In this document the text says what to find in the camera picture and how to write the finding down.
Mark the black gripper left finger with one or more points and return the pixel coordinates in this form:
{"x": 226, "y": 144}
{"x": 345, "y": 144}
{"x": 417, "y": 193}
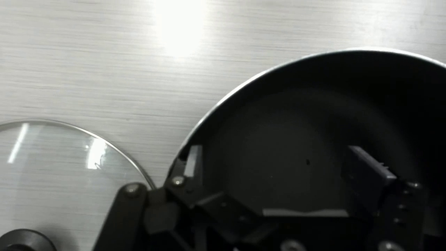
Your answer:
{"x": 186, "y": 174}

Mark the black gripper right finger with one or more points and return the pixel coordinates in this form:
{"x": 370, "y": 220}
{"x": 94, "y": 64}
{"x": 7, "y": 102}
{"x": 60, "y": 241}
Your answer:
{"x": 367, "y": 181}

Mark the black cooking pot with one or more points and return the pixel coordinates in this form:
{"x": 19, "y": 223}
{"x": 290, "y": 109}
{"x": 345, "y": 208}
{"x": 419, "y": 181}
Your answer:
{"x": 279, "y": 140}

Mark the glass pot lid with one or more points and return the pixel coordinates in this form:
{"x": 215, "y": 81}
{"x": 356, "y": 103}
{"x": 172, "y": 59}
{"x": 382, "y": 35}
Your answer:
{"x": 60, "y": 180}

